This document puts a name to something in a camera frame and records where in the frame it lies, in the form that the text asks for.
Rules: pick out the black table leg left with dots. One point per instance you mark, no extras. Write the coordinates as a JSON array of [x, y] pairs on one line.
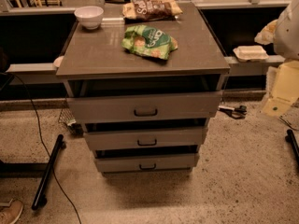
[[42, 171]]

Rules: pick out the black table leg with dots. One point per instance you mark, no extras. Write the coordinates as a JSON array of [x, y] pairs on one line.
[[290, 138], [42, 171]]

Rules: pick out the white foam takeout box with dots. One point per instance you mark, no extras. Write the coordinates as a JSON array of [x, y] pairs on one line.
[[250, 53]]

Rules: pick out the wire mesh basket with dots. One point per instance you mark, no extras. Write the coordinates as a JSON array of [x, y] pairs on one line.
[[67, 119]]

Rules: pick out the brown chip bag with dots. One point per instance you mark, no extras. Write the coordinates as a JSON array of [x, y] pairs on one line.
[[150, 10]]

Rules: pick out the yellow paper box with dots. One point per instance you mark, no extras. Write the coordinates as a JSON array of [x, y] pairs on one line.
[[282, 89]]

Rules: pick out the grey middle drawer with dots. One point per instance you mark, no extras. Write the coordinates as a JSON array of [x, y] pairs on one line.
[[146, 138]]

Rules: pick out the brown shoe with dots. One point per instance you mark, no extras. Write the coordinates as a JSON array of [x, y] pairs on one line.
[[10, 215]]

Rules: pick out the grey bottom drawer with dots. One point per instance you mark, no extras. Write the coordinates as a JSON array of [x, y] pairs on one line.
[[147, 163]]

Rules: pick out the grey top drawer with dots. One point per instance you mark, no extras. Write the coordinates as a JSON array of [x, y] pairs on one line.
[[145, 107]]

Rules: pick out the black table leg right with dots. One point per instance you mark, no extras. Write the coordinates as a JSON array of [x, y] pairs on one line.
[[290, 138]]

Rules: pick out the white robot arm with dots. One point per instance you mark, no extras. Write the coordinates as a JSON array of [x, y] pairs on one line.
[[286, 36]]

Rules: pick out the small beige disc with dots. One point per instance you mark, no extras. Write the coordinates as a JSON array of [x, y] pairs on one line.
[[58, 61]]

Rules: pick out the grey drawer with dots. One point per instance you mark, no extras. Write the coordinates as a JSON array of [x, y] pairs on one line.
[[145, 107], [146, 138], [147, 163]]

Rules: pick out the green snack bag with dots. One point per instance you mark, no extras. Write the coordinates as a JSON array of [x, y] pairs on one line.
[[148, 41]]

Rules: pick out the white ceramic bowl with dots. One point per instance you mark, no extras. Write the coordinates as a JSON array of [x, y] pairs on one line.
[[90, 17]]

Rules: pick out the grey drawer cabinet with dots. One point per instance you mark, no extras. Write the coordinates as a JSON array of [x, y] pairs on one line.
[[96, 65]]

